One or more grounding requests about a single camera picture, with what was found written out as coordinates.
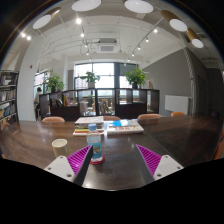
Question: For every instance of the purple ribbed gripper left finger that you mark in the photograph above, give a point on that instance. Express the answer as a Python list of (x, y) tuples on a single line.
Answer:
[(74, 167)]

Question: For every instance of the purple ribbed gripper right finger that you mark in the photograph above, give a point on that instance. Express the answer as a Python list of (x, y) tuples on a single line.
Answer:
[(153, 166)]

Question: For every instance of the clear plastic water bottle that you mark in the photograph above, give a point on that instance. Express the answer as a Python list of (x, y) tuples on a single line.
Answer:
[(94, 139)]

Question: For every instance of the cream paper cup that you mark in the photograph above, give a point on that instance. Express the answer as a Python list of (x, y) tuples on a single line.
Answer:
[(61, 147)]

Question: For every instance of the red round coaster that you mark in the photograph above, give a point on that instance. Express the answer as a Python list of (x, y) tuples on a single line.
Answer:
[(98, 162)]

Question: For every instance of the stack of books left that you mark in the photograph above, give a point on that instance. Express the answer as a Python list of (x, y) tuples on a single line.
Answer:
[(81, 125)]

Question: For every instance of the orange chair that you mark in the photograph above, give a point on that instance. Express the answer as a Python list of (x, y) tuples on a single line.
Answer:
[(149, 116), (177, 114), (53, 119), (111, 118)]

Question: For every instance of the orange chair far left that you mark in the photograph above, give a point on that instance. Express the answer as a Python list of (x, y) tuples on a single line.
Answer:
[(53, 119)]

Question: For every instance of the orange chair far right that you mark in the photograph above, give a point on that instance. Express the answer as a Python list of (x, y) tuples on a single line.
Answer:
[(177, 114)]

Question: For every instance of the orange chair middle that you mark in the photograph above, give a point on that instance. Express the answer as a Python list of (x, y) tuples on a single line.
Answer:
[(111, 118)]

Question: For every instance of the white whiteboard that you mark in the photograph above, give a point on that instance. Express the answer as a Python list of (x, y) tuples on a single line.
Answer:
[(176, 103)]

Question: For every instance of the black room divider shelf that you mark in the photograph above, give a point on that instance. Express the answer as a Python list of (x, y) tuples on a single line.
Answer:
[(125, 103)]

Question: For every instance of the person in background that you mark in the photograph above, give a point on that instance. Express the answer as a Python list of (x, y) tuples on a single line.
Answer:
[(36, 101)]

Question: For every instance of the potted plant left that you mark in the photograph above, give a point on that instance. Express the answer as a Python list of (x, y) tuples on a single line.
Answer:
[(54, 83)]

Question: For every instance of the potted plant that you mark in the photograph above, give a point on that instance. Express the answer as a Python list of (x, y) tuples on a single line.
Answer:
[(91, 78), (54, 83), (135, 78)]

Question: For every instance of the potted plant right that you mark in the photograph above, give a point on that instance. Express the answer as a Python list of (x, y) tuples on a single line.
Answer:
[(135, 78)]

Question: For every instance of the potted plant middle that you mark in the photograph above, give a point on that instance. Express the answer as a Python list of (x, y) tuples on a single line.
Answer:
[(91, 78)]

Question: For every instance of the ceiling air conditioner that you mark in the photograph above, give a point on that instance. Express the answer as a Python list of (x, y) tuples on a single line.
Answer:
[(107, 45)]

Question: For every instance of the bookshelf at left wall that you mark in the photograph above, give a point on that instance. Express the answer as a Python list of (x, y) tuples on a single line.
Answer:
[(8, 96)]

